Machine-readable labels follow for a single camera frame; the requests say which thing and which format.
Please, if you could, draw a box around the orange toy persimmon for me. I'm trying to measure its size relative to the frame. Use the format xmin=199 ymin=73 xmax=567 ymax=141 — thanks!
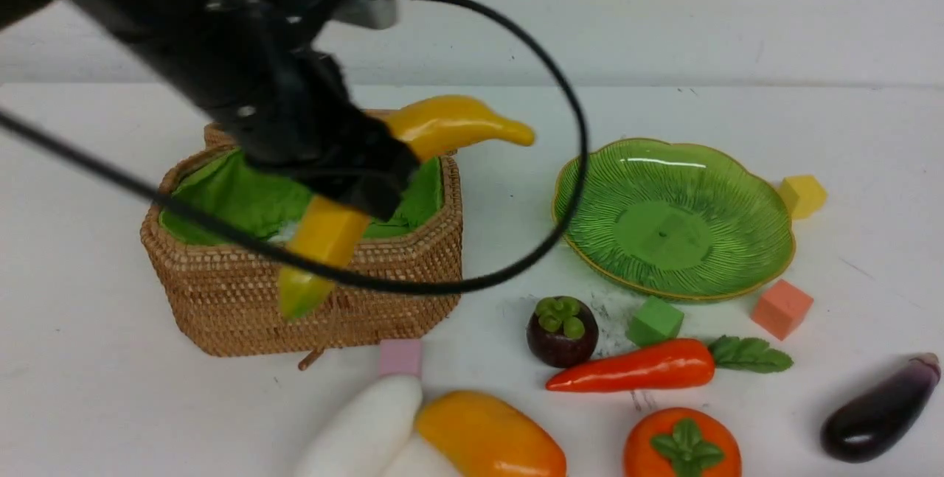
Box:
xmin=622 ymin=407 xmax=743 ymax=476

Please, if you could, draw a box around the green foam cube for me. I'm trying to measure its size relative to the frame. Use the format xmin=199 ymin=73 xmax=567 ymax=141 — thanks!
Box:
xmin=625 ymin=296 xmax=685 ymax=347

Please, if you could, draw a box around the pink foam cube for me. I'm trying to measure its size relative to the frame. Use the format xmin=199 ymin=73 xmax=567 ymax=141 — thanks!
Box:
xmin=378 ymin=339 xmax=423 ymax=377

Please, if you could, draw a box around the woven wicker basket lid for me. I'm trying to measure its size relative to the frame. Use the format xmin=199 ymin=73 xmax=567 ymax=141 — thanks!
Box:
xmin=203 ymin=110 xmax=394 ymax=149

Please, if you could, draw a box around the yellow toy banana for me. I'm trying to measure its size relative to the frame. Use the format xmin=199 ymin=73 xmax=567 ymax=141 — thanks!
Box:
xmin=277 ymin=95 xmax=535 ymax=318

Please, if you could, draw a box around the white toy radish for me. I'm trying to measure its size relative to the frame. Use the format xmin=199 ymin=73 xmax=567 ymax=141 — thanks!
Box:
xmin=293 ymin=375 xmax=459 ymax=476

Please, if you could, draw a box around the orange foam cube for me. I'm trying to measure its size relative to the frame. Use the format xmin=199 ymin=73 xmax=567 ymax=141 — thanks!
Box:
xmin=751 ymin=279 xmax=815 ymax=341

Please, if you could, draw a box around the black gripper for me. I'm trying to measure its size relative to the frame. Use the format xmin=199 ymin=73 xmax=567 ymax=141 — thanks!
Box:
xmin=199 ymin=0 xmax=420 ymax=220

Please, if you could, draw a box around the dark purple toy eggplant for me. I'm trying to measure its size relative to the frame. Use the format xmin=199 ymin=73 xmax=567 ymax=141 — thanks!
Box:
xmin=819 ymin=352 xmax=942 ymax=464

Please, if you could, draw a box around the green leaf-shaped glass plate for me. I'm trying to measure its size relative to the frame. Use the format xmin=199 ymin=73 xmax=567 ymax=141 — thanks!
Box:
xmin=564 ymin=138 xmax=797 ymax=304

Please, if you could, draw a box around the yellow foam cube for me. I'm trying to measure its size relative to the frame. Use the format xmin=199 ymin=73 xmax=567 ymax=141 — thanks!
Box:
xmin=777 ymin=175 xmax=828 ymax=220

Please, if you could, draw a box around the woven wicker basket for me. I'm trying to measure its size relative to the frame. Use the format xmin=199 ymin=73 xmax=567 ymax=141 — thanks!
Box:
xmin=139 ymin=147 xmax=463 ymax=357

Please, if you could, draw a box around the dark purple toy mangosteen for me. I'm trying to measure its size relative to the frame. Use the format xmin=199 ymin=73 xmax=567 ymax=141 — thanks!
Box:
xmin=526 ymin=296 xmax=599 ymax=369

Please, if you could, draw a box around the orange toy carrot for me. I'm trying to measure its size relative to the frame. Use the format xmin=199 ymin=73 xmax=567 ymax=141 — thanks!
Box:
xmin=545 ymin=335 xmax=794 ymax=393

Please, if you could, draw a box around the black cable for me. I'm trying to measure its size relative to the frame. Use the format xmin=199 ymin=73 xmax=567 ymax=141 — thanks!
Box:
xmin=0 ymin=0 xmax=590 ymax=296

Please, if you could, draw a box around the yellow-orange toy mango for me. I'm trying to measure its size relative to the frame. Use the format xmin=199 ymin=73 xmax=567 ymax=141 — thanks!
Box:
xmin=414 ymin=390 xmax=569 ymax=476

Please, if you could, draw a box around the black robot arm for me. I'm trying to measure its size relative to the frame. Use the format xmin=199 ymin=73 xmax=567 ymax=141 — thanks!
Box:
xmin=2 ymin=0 xmax=420 ymax=220

